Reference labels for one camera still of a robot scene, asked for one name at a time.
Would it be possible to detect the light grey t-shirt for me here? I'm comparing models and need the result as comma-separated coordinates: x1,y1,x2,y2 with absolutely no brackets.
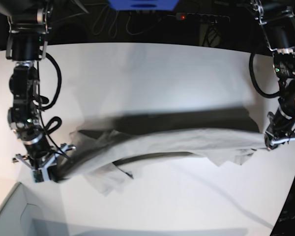
53,108,266,195

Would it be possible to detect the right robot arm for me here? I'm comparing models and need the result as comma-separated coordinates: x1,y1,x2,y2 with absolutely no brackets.
0,0,76,183

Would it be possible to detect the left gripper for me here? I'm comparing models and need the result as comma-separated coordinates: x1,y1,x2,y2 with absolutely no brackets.
265,112,295,150

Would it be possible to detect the blue box at top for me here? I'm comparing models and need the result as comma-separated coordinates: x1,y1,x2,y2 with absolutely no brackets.
108,0,179,11

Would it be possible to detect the thin looped cable background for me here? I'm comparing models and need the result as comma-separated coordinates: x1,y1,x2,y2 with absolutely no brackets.
91,8,147,39

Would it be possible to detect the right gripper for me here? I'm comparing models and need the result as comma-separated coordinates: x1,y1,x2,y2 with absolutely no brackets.
12,149,63,181

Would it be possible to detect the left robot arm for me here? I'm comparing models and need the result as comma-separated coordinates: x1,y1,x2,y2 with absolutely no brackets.
249,0,295,150

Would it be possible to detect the black power strip red light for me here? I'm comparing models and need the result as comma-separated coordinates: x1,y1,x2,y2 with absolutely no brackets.
176,12,231,24

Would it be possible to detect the grey bin at corner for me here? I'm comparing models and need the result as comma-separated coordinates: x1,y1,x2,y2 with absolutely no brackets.
0,182,69,236

